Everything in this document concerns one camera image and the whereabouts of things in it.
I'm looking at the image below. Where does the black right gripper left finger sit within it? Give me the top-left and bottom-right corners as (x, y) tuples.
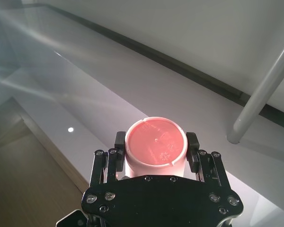
(88, 131), (127, 189)

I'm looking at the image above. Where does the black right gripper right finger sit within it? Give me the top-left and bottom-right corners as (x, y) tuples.
(186, 131), (232, 188)

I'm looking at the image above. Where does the black edge strip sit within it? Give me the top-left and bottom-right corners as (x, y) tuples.
(21, 3), (284, 130)

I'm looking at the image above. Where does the light grey round pole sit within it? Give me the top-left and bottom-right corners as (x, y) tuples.
(226, 34), (284, 144)

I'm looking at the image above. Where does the pink plastic cup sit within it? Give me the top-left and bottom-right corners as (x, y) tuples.
(124, 115), (189, 178)

